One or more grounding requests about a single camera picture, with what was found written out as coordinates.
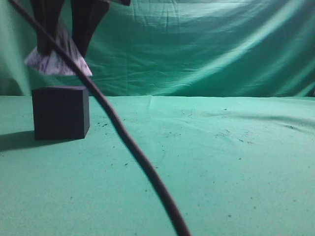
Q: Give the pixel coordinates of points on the white purple marbled square pyramid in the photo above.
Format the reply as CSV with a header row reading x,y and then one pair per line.
x,y
53,64

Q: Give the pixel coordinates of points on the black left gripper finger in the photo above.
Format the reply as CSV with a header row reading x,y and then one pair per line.
x,y
86,15

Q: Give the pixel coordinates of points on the dark purple cube block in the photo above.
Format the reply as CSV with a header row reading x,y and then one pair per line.
x,y
60,112

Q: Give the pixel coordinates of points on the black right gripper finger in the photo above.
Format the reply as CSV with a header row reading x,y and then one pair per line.
x,y
46,13

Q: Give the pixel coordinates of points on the green table cloth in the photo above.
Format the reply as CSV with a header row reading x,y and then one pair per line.
x,y
237,166

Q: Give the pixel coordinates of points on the green cloth backdrop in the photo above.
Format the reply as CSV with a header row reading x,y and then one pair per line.
x,y
211,48

